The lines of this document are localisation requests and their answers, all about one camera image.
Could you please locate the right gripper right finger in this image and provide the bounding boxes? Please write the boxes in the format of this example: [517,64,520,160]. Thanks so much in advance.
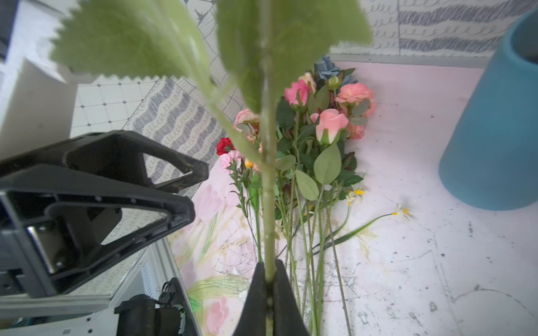
[273,260,309,336]

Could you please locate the blue grey rose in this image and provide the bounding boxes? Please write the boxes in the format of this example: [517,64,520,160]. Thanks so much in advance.
[314,56,358,85]

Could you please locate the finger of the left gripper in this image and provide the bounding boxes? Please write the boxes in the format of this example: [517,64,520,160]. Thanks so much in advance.
[1,164,195,298]
[1,130,209,193]

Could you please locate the pink rose single stem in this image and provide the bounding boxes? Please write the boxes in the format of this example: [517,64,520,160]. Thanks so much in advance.
[50,1,372,284]

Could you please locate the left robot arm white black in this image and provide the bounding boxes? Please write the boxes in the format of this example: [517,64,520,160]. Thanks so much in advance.
[1,1,209,298]

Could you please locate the pink flower bunch on table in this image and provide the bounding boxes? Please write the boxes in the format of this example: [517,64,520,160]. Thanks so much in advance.
[233,71,379,336]

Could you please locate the tall blue ceramic vase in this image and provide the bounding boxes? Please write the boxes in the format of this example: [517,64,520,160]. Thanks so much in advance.
[439,9,537,211]

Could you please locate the red carnation stem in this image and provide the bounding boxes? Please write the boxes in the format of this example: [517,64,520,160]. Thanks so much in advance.
[216,137,235,156]

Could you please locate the light pink carnation stem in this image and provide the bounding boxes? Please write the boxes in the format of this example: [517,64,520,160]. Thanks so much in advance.
[220,151,263,262]

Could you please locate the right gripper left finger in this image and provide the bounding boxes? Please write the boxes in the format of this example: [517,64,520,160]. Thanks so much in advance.
[233,262,268,336]

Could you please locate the small white daisy stem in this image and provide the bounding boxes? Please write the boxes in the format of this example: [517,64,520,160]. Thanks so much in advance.
[313,204,414,255]

